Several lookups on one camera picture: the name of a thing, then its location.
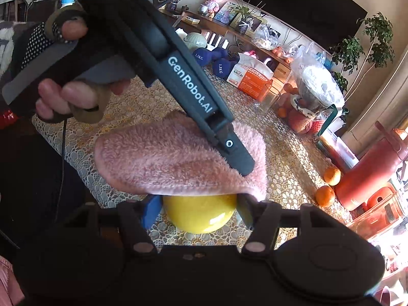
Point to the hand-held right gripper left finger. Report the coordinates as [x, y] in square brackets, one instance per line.
[152, 212]

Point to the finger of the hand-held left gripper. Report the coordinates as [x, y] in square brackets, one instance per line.
[237, 156]

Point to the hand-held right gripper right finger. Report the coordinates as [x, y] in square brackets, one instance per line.
[244, 208]

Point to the yellow container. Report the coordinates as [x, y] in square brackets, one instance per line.
[197, 214]

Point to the pink fluffy cloth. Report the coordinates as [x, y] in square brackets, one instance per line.
[143, 162]

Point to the orange transparent container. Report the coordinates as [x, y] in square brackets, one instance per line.
[382, 210]

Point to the person's left hand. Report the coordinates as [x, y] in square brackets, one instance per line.
[63, 97]

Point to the blue dumbbell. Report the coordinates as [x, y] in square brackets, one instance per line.
[204, 56]
[223, 68]

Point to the pale green bowl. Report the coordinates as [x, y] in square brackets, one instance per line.
[195, 42]

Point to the white and orange box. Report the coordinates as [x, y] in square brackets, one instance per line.
[250, 78]

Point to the clear drinking glass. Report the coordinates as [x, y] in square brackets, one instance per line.
[267, 100]

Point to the bag of red fruit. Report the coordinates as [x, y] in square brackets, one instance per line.
[298, 119]

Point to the orange fruit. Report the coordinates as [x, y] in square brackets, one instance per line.
[325, 196]
[332, 176]

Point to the small green potted plant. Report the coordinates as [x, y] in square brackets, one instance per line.
[244, 19]

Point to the pink teddy bear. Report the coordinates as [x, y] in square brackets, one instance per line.
[215, 1]

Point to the clear bag of snacks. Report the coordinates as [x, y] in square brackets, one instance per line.
[266, 38]

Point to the clear bag with bowl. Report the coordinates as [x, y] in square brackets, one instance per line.
[315, 83]

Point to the red thermos jug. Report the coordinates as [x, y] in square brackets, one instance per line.
[366, 175]

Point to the black television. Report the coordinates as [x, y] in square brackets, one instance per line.
[302, 3]

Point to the blue capped bottle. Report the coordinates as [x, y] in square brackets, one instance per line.
[67, 2]

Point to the tall green potted plant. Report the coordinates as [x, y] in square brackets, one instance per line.
[379, 41]

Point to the picture frame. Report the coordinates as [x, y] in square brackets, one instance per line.
[225, 14]

